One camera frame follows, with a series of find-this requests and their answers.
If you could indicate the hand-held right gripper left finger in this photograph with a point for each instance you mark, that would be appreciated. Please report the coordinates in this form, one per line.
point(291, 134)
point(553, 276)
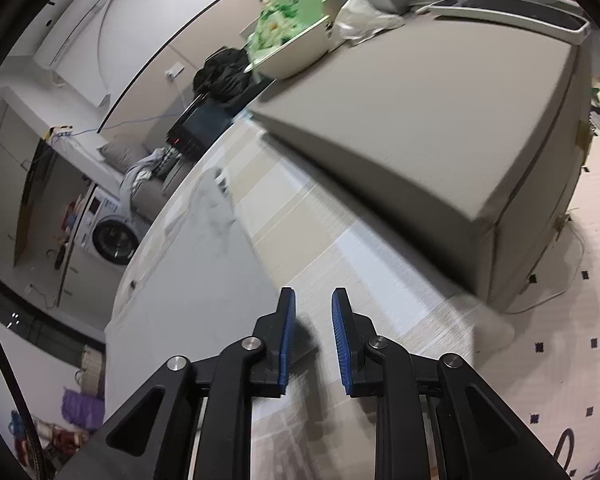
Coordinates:
point(286, 350)

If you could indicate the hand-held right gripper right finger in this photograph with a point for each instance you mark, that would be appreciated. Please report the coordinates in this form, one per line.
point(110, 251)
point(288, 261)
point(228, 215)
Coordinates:
point(341, 350)

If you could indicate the small white cloth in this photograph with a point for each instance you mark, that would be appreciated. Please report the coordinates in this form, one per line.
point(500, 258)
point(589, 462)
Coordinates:
point(225, 180)

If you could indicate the woven laundry basket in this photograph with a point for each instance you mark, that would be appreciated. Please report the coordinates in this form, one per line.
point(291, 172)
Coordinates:
point(91, 367)

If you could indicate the grey sofa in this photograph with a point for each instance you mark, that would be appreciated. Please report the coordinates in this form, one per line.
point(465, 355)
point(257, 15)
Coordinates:
point(155, 195)

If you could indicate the white washing machine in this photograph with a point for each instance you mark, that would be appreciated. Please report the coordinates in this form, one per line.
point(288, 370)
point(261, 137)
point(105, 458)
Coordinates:
point(110, 235)

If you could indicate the purple bag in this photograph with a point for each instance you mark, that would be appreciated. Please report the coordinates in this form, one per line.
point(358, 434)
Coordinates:
point(82, 407)

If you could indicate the light grey cloth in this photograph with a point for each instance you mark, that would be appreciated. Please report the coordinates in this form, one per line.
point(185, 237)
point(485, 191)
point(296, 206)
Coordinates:
point(140, 175)

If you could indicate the grey padded bench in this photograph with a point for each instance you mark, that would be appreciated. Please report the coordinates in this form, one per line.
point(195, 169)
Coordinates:
point(430, 135)

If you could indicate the black electric cooker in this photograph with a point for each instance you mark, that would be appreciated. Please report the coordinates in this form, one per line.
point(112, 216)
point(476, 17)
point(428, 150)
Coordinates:
point(200, 130)

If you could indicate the dark door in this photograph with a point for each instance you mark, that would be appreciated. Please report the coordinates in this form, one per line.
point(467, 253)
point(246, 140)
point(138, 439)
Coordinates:
point(30, 310)

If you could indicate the black jacket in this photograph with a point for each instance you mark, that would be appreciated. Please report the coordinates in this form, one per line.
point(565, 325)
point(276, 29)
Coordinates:
point(225, 75)

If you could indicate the white basin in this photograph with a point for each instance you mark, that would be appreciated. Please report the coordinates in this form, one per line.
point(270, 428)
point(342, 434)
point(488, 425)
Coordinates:
point(300, 55)

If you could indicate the white plastic bag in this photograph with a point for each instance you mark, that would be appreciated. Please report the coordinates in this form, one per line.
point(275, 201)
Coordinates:
point(365, 17)

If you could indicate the green plastic bag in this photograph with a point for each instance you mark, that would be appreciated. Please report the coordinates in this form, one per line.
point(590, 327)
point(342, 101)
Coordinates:
point(285, 15)

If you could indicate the white rack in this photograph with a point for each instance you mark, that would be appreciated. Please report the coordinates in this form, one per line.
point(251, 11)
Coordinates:
point(520, 12)

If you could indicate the white air conditioner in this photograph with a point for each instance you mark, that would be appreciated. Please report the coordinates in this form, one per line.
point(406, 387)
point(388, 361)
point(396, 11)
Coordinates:
point(70, 25)

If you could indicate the white wall outlet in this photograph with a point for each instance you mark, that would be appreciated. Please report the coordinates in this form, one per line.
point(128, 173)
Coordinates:
point(173, 71)

